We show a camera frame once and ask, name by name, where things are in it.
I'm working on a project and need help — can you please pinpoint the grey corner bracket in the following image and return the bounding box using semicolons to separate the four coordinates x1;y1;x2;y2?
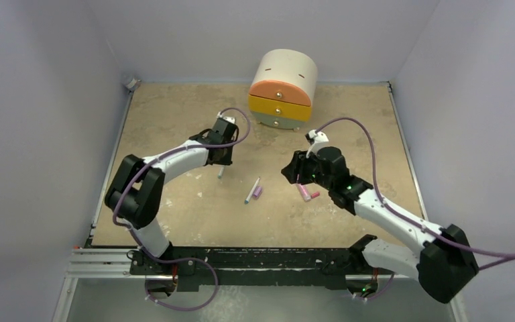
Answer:
123;76;141;92

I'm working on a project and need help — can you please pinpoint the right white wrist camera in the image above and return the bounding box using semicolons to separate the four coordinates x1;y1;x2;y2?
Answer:
305;129;329;158

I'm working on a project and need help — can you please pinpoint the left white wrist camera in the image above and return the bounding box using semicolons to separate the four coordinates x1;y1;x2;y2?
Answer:
215;112;236;126

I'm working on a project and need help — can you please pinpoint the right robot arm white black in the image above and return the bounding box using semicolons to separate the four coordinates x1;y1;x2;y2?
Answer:
281;146;479;303

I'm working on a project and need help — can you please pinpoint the white pen blue tip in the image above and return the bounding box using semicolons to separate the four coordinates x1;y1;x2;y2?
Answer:
244;177;260;204

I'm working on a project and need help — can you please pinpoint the white pen green tip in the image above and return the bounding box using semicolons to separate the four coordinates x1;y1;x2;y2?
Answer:
217;166;225;179

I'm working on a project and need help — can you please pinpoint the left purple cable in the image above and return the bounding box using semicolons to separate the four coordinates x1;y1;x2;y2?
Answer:
111;107;252;313

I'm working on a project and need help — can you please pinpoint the aluminium frame rail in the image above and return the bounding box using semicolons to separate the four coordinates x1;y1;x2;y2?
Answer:
54;83;467;321

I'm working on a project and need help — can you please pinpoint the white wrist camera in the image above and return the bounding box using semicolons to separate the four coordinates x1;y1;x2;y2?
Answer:
215;112;236;126
305;129;329;158

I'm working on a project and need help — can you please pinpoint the purple cable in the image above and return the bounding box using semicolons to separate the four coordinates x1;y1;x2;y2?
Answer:
312;117;515;303
111;107;252;313

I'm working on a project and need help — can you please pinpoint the pink marker pen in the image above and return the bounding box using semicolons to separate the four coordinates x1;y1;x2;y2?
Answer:
295;182;311;202

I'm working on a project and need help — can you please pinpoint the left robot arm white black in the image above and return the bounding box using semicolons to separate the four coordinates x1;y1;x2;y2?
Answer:
104;115;239;274

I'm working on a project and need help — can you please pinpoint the small three-drawer cabinet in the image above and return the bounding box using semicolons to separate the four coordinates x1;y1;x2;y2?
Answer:
248;49;318;131

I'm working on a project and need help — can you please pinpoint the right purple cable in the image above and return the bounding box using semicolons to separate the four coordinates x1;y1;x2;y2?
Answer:
312;117;515;303

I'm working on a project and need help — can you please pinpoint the purple pen cap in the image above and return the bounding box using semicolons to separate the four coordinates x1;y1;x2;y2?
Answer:
253;185;263;199

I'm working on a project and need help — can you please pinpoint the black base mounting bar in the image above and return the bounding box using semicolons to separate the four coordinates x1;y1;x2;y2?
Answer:
126;246;387;296

